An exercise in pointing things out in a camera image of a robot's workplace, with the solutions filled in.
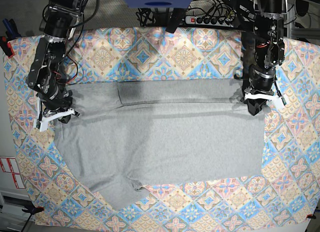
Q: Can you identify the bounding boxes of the red white labels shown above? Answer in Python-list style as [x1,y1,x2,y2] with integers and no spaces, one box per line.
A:
[0,157,25,189]

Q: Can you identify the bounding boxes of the grey T-shirt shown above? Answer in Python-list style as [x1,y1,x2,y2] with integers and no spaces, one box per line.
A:
[54,79,265,210]

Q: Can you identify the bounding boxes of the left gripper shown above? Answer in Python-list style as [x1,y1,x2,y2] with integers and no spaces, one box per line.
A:
[246,67,276,116]

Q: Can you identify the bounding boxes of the black table clamp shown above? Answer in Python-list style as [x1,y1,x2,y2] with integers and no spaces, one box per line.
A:
[165,8,187,33]

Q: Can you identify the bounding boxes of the white power strip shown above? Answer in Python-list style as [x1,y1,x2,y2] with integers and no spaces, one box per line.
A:
[184,16,234,27]

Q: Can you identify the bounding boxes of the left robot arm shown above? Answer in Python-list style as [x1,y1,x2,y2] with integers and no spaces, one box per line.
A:
[244,0,287,116]

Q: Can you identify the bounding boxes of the bottom right spring clamp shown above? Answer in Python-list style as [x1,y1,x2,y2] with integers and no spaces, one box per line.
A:
[306,212,319,220]

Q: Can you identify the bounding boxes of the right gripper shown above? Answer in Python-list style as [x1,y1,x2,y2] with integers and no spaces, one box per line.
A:
[41,88,73,124]

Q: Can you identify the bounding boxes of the left edge spring clamp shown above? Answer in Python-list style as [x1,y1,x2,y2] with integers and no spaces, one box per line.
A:
[0,18,18,58]

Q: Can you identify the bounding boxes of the patterned tablecloth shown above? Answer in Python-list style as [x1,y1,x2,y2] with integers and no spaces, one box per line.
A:
[0,27,320,232]

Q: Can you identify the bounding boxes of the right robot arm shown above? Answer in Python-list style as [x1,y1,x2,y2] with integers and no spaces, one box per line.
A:
[26,0,88,131]

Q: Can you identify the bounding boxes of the bottom left spring clamp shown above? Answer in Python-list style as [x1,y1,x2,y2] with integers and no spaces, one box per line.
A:
[22,206,44,215]

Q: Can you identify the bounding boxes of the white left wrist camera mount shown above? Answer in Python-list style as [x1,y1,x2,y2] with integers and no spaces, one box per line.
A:
[244,81,289,109]

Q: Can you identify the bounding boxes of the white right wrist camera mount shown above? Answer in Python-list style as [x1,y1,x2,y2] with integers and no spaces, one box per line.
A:
[33,96,80,132]

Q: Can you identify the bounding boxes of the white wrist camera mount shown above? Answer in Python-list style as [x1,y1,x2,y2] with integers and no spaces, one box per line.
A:
[33,96,80,132]
[244,81,289,109]

